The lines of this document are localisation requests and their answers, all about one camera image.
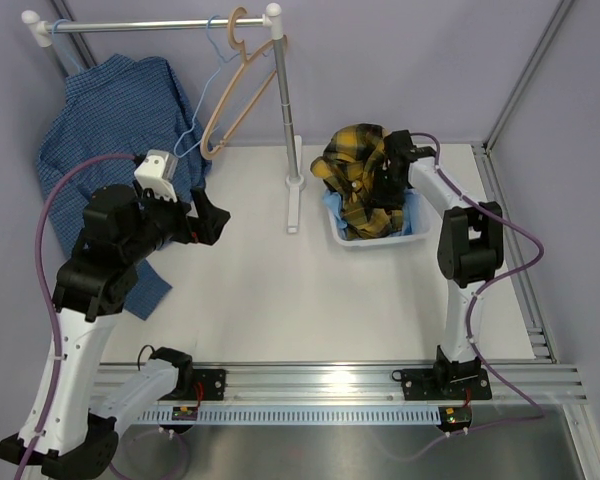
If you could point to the white slotted cable duct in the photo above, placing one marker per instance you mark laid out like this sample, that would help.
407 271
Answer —
293 415

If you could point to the blue wire hanger left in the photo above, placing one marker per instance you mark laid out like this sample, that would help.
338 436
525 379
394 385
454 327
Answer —
66 52

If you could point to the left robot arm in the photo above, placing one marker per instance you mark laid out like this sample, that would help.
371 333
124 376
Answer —
64 435

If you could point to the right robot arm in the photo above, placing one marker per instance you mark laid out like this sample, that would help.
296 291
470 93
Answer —
470 252

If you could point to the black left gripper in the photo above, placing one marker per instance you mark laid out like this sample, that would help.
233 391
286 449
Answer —
203 229

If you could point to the blue checkered shirt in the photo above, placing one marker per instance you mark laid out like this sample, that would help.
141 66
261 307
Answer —
121 106

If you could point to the yellow plaid shirt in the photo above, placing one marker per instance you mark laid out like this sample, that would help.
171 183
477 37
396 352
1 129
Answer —
347 167

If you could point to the white plastic basket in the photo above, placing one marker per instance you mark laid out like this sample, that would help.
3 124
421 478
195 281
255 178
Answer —
380 240

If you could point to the aluminium frame post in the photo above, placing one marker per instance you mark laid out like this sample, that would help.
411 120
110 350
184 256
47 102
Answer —
484 152

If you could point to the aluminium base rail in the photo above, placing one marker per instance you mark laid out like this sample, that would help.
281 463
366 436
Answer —
374 383

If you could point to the light blue shirt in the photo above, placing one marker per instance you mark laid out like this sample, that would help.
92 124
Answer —
360 220

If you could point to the wooden hanger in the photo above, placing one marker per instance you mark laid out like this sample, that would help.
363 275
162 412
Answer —
275 47

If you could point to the light blue wire hanger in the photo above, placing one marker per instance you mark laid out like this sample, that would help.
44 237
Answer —
205 85

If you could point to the white clothes rack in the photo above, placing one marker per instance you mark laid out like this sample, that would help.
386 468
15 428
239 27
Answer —
42 32

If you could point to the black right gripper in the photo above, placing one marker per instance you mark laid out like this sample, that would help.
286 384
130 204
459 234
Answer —
379 197

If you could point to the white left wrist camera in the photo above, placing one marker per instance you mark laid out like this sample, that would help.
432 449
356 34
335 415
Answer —
155 174

